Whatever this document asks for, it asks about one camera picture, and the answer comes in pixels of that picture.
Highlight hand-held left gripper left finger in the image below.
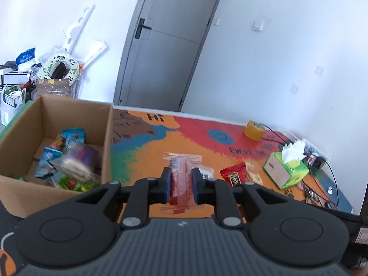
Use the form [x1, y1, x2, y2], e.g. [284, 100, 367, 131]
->
[75, 167, 172, 229]

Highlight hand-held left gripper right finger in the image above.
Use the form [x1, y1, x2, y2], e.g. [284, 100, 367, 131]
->
[191, 167, 288, 228]

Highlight clear red snack packet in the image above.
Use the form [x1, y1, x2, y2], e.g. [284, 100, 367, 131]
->
[163, 152, 202, 214]

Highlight purple snack packet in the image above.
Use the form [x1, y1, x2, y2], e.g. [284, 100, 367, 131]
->
[67, 142, 102, 176]

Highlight clear teal-striped pastry packet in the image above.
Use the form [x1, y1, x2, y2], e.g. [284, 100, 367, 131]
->
[49, 154, 98, 183]

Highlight large cardboard box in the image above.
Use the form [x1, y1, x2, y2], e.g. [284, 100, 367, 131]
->
[0, 94, 113, 219]

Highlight clear packet with label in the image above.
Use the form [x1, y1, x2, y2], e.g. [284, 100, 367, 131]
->
[198, 165, 215, 180]

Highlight colourful printed table mat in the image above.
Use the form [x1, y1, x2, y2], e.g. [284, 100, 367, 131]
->
[0, 108, 354, 276]

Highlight dark red snack packet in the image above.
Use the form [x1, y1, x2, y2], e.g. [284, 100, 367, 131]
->
[220, 162, 248, 188]

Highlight beige snack packet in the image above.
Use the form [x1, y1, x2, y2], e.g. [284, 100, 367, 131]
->
[244, 161, 264, 187]

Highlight bunch of keys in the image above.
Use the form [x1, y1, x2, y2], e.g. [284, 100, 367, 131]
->
[304, 189, 320, 205]

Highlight yellow tape roll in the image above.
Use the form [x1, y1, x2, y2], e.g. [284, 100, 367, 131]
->
[243, 120, 265, 142]

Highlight green tissue box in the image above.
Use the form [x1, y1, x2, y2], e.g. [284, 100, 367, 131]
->
[263, 139, 310, 190]

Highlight black charger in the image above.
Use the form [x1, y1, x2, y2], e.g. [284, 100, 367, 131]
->
[306, 153, 326, 169]

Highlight blue snack packet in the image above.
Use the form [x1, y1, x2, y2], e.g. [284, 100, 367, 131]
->
[34, 147, 63, 179]
[61, 128, 86, 150]

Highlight white power strip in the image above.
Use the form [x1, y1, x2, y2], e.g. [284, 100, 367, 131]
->
[302, 140, 330, 170]

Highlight brown and red snack packet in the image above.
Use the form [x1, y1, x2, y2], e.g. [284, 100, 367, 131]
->
[51, 134, 66, 152]

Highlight grey door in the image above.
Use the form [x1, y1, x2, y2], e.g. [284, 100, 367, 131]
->
[113, 0, 228, 112]

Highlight small taped cardboard box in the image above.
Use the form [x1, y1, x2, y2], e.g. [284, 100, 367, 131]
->
[35, 78, 72, 98]

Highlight short white plastic rack piece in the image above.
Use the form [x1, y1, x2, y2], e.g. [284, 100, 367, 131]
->
[80, 40, 108, 69]

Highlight tall white plastic rack piece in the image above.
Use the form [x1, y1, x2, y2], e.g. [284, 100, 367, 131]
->
[62, 4, 96, 53]

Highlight black and white box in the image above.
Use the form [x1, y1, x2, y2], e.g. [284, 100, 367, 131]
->
[0, 68, 32, 86]

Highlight blue and white bag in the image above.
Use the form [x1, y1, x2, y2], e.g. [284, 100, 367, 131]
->
[15, 48, 36, 71]

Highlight black cable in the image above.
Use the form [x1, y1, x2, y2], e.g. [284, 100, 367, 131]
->
[259, 123, 340, 207]

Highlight black door handle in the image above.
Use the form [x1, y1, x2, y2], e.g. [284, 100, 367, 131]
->
[135, 18, 152, 40]

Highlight panda-print padded ring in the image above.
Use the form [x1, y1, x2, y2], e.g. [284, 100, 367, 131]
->
[37, 52, 80, 83]

